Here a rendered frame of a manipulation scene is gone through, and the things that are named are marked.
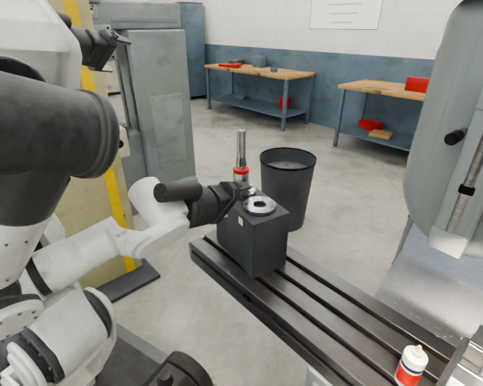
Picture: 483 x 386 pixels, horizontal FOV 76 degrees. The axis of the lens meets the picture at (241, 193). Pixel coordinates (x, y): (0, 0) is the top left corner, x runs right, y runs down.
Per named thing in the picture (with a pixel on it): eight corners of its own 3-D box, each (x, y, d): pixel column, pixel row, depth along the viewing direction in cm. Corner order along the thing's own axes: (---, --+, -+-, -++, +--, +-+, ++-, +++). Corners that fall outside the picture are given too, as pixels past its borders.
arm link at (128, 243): (191, 233, 60) (126, 272, 53) (165, 200, 63) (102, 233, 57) (192, 217, 54) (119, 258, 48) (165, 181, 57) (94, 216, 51)
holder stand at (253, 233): (251, 280, 86) (252, 220, 76) (216, 239, 103) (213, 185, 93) (285, 265, 91) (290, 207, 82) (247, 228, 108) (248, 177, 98)
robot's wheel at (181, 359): (164, 385, 116) (157, 352, 107) (173, 374, 120) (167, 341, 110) (207, 415, 107) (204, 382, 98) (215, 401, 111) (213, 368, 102)
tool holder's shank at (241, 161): (244, 171, 86) (244, 132, 81) (234, 169, 87) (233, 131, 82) (248, 166, 89) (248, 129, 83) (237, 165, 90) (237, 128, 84)
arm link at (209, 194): (219, 233, 75) (185, 243, 65) (197, 205, 79) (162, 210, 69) (249, 197, 70) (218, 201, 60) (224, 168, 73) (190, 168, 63)
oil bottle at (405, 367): (411, 395, 59) (427, 360, 54) (390, 379, 62) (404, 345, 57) (419, 381, 62) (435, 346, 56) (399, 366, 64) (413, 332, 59)
